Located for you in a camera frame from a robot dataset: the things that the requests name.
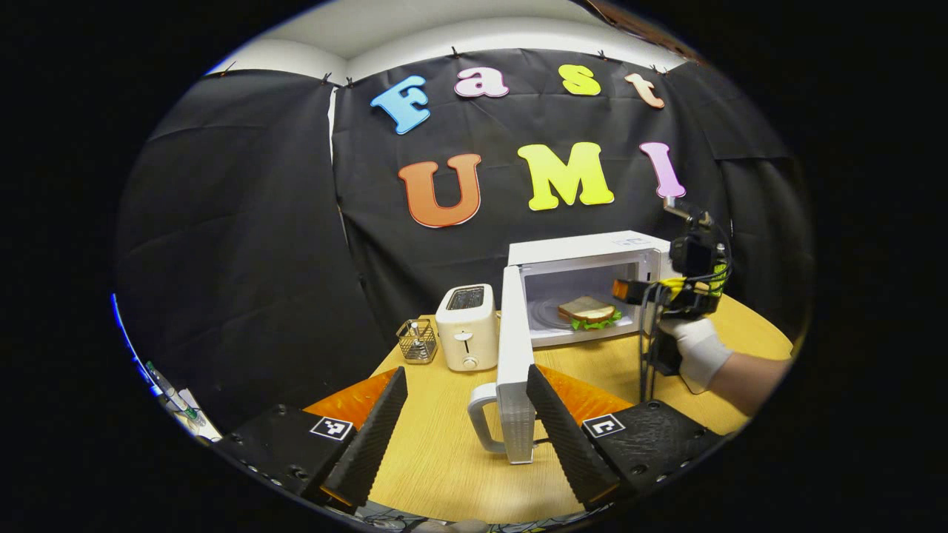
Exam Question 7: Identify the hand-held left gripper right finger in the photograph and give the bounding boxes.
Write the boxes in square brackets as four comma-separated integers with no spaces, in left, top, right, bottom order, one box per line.
[526,364,730,512]

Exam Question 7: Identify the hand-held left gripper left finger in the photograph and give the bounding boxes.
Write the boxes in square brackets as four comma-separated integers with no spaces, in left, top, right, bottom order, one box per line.
[215,366,409,510]

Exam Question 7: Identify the sandwich with lettuce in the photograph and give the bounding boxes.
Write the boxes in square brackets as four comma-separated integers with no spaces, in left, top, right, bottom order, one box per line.
[557,296,624,332]

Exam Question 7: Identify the white microwave oven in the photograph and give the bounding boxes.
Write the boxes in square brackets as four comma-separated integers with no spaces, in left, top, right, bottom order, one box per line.
[467,231,682,466]

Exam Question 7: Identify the glass turntable plate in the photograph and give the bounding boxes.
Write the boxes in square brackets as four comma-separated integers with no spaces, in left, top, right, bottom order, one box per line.
[530,296,593,331]

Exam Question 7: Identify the white toaster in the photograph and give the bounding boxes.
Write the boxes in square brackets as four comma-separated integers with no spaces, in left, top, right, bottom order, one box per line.
[435,284,500,372]

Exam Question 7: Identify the white flat object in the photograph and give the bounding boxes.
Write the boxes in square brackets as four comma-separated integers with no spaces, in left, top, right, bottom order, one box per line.
[178,389,223,443]

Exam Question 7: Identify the green pen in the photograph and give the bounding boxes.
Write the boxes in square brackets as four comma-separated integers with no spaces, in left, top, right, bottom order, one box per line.
[146,361,199,421]

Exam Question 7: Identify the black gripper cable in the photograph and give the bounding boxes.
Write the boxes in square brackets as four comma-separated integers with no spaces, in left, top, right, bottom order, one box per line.
[638,281,664,404]

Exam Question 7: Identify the wire mesh basket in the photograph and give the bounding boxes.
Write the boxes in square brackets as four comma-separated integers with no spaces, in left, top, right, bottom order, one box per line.
[396,318,439,365]

